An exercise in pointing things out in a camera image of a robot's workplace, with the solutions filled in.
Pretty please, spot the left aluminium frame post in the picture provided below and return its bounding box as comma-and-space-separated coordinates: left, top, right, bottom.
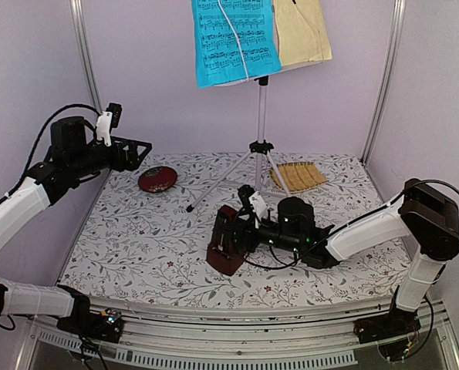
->
69, 0, 102, 111

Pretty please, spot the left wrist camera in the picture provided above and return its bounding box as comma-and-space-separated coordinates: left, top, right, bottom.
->
95, 103, 122, 146

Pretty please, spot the red floral round box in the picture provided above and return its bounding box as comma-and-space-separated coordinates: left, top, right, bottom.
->
138, 166, 178, 193

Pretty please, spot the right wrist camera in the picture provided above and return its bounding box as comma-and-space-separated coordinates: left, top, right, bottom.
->
238, 185, 268, 229

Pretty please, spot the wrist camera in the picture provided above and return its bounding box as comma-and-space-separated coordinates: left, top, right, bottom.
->
95, 103, 122, 146
238, 185, 268, 229

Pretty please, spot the aluminium frame post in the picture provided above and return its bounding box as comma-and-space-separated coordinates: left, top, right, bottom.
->
69, 0, 102, 111
360, 0, 406, 167

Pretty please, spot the blue sheet music page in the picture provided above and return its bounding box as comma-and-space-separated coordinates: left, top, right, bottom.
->
191, 0, 282, 89

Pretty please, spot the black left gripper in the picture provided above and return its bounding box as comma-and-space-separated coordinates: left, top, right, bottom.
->
69, 136, 153, 178

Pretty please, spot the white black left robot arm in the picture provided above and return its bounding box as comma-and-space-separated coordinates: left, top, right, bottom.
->
0, 103, 152, 335

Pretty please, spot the yellow paper sheet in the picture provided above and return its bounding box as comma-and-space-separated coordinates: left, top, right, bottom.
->
273, 0, 332, 67

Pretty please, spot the woven bamboo tray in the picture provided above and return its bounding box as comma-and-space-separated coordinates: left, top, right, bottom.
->
277, 162, 327, 193

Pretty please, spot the right aluminium frame post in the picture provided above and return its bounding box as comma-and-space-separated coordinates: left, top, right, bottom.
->
360, 0, 406, 167

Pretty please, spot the white tripod music stand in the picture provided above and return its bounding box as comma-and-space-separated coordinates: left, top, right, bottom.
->
186, 76, 291, 213

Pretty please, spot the dark red wooden metronome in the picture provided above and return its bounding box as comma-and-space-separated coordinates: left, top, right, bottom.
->
206, 205, 243, 277

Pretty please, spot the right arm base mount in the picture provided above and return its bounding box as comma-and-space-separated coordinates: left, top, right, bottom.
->
353, 297, 434, 363

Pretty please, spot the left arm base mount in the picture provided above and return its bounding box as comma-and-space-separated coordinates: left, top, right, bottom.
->
56, 300, 124, 344

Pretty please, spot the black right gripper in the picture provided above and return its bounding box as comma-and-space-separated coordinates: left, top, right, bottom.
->
219, 210, 304, 254

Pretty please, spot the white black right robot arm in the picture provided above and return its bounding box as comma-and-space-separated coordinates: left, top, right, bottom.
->
229, 178, 459, 336

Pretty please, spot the front aluminium rail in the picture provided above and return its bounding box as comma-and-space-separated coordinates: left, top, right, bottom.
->
15, 298, 459, 369

